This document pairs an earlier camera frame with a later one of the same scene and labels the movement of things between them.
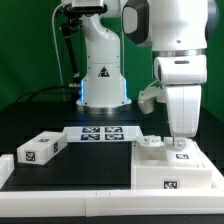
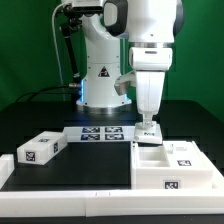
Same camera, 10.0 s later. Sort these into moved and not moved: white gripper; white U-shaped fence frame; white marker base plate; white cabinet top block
Moved: white gripper
Not moved: white marker base plate; white U-shaped fence frame; white cabinet top block
